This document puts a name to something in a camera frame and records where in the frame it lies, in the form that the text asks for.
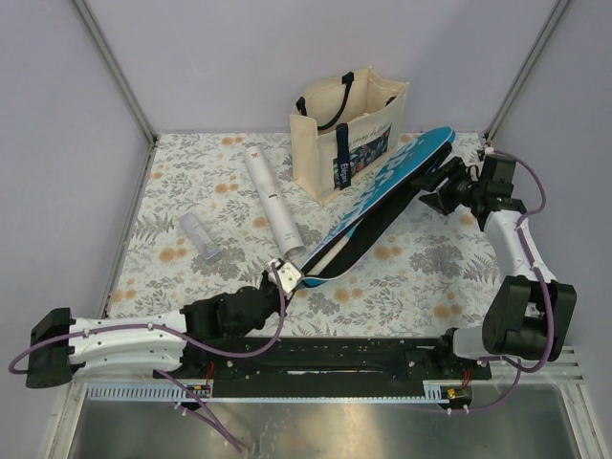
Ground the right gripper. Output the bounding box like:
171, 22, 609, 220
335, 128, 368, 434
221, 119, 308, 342
410, 157, 486, 217

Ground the white shuttlecock tube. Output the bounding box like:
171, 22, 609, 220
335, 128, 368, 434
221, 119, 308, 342
243, 146, 305, 260

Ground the blue racket cover bag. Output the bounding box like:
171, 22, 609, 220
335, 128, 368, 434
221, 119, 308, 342
300, 126, 456, 288

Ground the clear plastic tube cap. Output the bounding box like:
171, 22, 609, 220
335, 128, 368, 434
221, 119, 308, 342
179, 213, 222, 263

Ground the light blue racket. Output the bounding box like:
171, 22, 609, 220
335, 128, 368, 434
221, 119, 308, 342
309, 236, 349, 276

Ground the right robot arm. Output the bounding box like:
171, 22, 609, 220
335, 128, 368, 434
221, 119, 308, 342
414, 152, 577, 379

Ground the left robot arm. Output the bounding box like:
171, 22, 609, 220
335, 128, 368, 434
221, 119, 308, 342
22, 270, 296, 389

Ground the beige canvas tote bag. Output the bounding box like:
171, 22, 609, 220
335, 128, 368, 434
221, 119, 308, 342
290, 67, 409, 205

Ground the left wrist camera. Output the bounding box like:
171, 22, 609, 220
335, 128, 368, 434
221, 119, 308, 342
267, 258, 304, 295

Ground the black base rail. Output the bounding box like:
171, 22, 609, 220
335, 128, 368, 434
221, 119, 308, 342
171, 338, 492, 400

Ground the aluminium frame post right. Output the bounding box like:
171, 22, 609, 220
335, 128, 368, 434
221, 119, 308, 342
482, 0, 574, 145

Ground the aluminium frame post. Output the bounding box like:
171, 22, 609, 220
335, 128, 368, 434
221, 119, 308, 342
71, 0, 159, 147
482, 0, 574, 145

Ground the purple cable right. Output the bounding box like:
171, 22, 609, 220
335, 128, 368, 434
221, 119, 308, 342
448, 151, 558, 415

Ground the aluminium frame post left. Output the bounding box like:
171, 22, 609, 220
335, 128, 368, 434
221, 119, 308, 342
71, 0, 159, 147

